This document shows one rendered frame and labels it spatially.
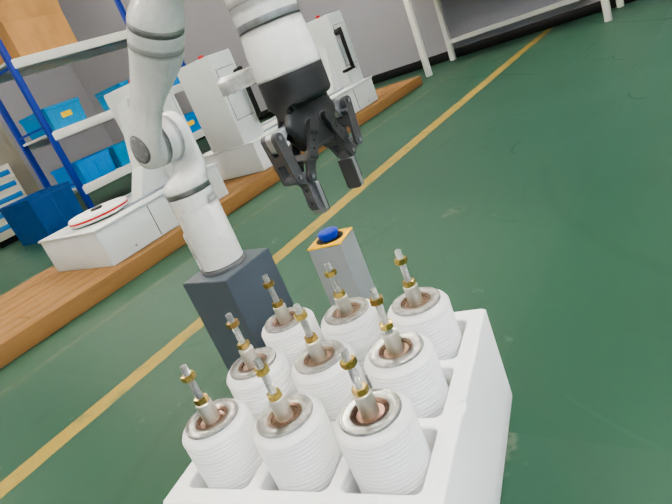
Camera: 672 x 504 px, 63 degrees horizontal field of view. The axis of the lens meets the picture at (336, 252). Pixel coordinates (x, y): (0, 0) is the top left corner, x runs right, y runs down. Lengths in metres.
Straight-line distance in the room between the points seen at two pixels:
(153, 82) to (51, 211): 4.19
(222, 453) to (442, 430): 0.28
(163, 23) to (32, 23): 5.07
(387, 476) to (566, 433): 0.36
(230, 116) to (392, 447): 2.92
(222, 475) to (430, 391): 0.29
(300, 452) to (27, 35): 5.49
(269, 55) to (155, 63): 0.43
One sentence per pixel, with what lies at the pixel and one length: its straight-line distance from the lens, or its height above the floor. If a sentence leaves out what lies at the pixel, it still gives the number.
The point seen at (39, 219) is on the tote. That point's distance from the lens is 5.11.
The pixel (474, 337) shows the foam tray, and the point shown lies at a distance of 0.85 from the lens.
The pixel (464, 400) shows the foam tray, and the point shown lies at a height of 0.18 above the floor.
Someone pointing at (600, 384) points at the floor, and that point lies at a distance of 1.01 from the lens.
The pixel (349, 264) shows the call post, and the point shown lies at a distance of 1.01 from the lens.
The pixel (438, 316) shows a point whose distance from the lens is 0.81.
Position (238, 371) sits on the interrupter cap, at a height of 0.25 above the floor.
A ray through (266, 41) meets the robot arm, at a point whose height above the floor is 0.66.
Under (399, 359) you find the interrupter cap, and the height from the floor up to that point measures 0.25.
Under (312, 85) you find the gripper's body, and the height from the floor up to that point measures 0.60.
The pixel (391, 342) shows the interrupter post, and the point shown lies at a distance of 0.72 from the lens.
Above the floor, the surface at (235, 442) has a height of 0.23.
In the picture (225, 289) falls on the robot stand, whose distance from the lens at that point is 1.11.
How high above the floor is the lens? 0.64
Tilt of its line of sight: 20 degrees down
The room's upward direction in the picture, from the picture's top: 22 degrees counter-clockwise
